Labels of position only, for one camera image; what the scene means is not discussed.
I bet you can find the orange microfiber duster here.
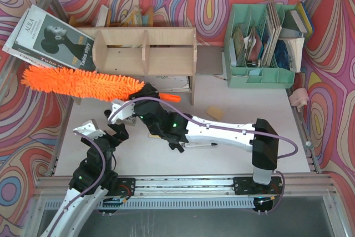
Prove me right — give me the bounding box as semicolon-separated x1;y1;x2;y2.
21;65;180;102

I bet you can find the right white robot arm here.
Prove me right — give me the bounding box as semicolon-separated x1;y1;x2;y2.
128;84;295;185

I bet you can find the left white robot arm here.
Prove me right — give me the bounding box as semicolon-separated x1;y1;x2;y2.
41;120;135;236

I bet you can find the wooden bookshelf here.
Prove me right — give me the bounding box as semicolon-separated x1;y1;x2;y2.
80;27;197;94

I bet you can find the grey black stapler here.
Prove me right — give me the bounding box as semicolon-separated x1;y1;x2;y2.
104;109;136;126

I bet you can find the black plastic clip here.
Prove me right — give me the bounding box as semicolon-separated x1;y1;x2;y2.
169;142;185;153

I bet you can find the clear tube black cap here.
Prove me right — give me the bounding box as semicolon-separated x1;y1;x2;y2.
182;142;218;148

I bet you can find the white notebook under shelf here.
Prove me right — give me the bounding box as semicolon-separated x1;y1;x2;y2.
146;76;190;92

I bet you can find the yellow sticky note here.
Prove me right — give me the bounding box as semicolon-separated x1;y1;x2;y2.
206;106;225;121

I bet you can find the pencil by organizer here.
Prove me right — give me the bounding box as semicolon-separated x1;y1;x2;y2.
214;75;226;80

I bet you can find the brown board behind shelf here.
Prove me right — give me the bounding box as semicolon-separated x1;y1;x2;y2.
196;46;223;75

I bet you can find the green desk organizer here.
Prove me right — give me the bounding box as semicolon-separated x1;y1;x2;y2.
224;3;295;89

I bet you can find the black Twins story book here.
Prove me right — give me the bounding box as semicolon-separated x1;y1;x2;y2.
12;10;96;71

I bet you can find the white book under Twins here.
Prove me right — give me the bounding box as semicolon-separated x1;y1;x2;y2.
2;8;45;67

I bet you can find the grey hardcover book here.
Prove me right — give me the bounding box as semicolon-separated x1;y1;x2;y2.
280;10;307;38

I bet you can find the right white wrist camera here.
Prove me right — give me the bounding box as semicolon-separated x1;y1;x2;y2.
108;99;135;124

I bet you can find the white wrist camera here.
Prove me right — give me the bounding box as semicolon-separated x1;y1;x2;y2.
73;119;106;139
108;99;135;124

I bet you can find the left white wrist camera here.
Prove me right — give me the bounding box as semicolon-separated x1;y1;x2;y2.
73;119;106;139

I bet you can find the pink wall hook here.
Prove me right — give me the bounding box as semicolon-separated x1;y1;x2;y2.
289;88;309;112

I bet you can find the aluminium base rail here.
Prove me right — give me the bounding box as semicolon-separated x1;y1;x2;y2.
34;174;338;210

